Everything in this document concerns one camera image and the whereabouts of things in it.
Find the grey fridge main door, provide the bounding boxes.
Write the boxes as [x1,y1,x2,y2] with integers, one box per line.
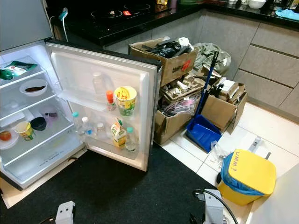
[44,39,163,172]

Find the grey steel fridge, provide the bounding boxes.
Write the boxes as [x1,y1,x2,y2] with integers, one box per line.
[0,0,163,191]

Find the grey fridge freezer door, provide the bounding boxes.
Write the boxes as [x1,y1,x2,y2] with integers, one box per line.
[0,0,53,52]

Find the white plastic tray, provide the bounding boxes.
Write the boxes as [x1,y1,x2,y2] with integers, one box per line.
[2,111,28,126]

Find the plain white plate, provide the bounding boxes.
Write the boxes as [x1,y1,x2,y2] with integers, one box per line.
[0,130,19,150]

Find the small yellow green cup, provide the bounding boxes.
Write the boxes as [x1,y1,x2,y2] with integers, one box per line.
[15,121,34,141]

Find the white bowl brown food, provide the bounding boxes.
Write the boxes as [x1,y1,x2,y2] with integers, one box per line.
[19,78,48,97]

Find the small black bowl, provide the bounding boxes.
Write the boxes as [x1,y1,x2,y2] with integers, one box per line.
[29,117,47,131]

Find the green snack bag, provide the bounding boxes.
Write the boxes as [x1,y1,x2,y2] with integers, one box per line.
[0,61,38,81]

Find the clear purple cup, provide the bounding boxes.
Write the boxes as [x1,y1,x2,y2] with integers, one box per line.
[41,107,59,123]

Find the clear bottle blue cap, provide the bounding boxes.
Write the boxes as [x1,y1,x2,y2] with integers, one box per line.
[124,126,137,152]
[71,111,81,135]

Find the clear bottle blue label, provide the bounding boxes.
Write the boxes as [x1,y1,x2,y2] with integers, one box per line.
[81,116,93,138]

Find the small clear bottle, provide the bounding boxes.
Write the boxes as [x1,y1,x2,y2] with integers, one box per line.
[95,122,105,140]

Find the small orange cap bottle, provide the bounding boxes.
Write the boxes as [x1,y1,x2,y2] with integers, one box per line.
[106,90,115,110]

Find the black kitchen countertop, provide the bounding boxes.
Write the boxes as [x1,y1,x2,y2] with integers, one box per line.
[46,0,299,47]

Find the orange green juice carton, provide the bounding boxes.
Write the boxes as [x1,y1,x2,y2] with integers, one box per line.
[111,118,127,148]

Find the yellow lid noodle cup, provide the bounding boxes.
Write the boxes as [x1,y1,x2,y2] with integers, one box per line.
[114,86,137,117]

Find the dark carpet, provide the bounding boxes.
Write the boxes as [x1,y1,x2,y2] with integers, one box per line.
[19,145,220,224]

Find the black induction hob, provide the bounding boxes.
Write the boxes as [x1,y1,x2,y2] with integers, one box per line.
[79,0,162,24]

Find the low brown cardboard box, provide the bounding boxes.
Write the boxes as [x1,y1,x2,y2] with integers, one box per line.
[153,98,199,145]

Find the black plastic bag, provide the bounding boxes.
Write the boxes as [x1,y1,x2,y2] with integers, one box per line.
[142,40,185,59]

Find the large printed cardboard box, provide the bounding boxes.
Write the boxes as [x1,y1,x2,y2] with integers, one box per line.
[128,37,199,87]

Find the moulded cardboard tray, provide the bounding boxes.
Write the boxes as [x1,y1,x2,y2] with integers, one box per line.
[161,72,206,103]

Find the grey green sack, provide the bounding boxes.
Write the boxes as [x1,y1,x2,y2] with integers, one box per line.
[192,42,232,77]

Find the open brown cardboard box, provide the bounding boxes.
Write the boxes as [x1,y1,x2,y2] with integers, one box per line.
[199,79,248,136]

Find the clear plastic bag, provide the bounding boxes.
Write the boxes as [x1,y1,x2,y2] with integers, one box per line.
[209,140,232,164]

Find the blue bin liner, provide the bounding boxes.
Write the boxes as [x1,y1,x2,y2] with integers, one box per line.
[221,152,267,196]

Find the small grey metal tool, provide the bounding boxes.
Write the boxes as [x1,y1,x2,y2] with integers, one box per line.
[249,136,262,154]

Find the yellow waste bin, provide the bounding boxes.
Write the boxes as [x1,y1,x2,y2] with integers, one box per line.
[216,148,277,207]

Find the grey kitchen base cabinets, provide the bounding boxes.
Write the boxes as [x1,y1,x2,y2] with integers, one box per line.
[105,9,299,110]

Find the white ceramic bowl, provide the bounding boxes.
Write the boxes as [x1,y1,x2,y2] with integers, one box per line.
[248,0,267,10]

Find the light blue cloth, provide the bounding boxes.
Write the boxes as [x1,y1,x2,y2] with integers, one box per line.
[275,8,299,21]

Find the white teal charger cable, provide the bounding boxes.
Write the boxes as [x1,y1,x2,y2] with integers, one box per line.
[58,7,71,42]

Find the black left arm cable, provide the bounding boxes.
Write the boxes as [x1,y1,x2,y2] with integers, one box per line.
[40,216,57,224]

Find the blue long handled dustpan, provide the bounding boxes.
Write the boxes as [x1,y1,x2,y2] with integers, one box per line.
[185,50,220,154]

